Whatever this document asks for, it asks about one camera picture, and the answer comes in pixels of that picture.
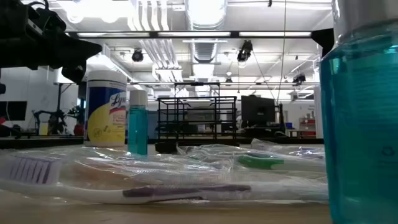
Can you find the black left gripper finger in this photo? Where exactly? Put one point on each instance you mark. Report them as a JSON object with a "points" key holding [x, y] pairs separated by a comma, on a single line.
{"points": [[71, 49], [74, 73]]}

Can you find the teal mouthwash bottle white cap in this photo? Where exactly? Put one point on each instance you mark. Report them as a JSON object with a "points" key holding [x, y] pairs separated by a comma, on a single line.
{"points": [[360, 124], [137, 130]]}

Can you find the black background robot arm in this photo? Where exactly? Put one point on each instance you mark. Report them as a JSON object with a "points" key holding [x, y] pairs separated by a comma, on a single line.
{"points": [[49, 121]]}

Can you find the disinfecting wipes canister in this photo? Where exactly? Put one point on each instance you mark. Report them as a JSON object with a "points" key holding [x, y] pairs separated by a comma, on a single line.
{"points": [[105, 112]]}

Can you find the black ceiling spotlight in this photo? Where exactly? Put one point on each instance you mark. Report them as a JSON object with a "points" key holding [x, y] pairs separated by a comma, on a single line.
{"points": [[245, 51], [299, 79], [137, 56]]}

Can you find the black computer monitor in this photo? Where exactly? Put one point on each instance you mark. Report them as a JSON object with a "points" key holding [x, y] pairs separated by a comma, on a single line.
{"points": [[258, 110], [12, 110]]}

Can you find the purple toothbrush in clear wrapper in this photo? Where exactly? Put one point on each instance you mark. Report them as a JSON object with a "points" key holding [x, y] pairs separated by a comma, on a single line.
{"points": [[155, 193]]}

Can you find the green toothbrush in clear wrapper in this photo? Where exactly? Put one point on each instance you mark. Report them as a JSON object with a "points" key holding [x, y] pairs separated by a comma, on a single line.
{"points": [[261, 162]]}

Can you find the red storage shelf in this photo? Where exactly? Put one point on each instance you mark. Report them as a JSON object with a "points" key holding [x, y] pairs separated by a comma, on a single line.
{"points": [[308, 127]]}

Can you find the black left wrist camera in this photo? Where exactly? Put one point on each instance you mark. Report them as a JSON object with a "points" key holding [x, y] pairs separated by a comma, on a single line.
{"points": [[46, 18]]}

